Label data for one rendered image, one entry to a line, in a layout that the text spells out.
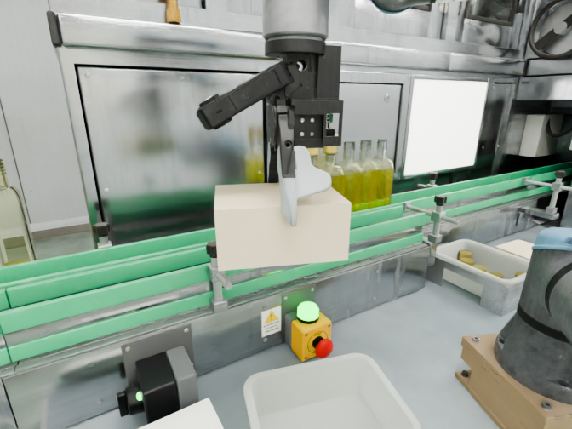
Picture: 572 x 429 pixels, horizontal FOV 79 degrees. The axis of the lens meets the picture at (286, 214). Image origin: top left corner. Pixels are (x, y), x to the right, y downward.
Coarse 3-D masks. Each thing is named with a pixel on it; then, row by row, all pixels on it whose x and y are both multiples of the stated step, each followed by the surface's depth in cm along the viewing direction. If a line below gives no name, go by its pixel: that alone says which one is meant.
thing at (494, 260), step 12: (468, 240) 104; (444, 252) 100; (456, 252) 103; (480, 252) 101; (492, 252) 98; (504, 252) 96; (456, 264) 90; (480, 264) 101; (492, 264) 98; (504, 264) 96; (516, 264) 93; (528, 264) 90; (492, 276) 83; (504, 276) 96
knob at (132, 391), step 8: (136, 384) 54; (120, 392) 53; (128, 392) 53; (136, 392) 53; (120, 400) 53; (128, 400) 52; (136, 400) 53; (120, 408) 53; (128, 408) 52; (136, 408) 53
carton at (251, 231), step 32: (224, 192) 46; (256, 192) 46; (320, 192) 46; (224, 224) 39; (256, 224) 40; (288, 224) 40; (320, 224) 41; (224, 256) 40; (256, 256) 41; (288, 256) 42; (320, 256) 43
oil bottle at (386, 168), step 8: (376, 160) 93; (384, 160) 92; (384, 168) 92; (392, 168) 94; (384, 176) 93; (392, 176) 95; (384, 184) 94; (376, 192) 94; (384, 192) 95; (376, 200) 95; (384, 200) 96
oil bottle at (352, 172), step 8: (344, 168) 87; (352, 168) 87; (360, 168) 88; (344, 176) 87; (352, 176) 87; (360, 176) 88; (344, 184) 87; (352, 184) 88; (360, 184) 89; (344, 192) 88; (352, 192) 89; (360, 192) 90; (352, 200) 89; (352, 208) 90
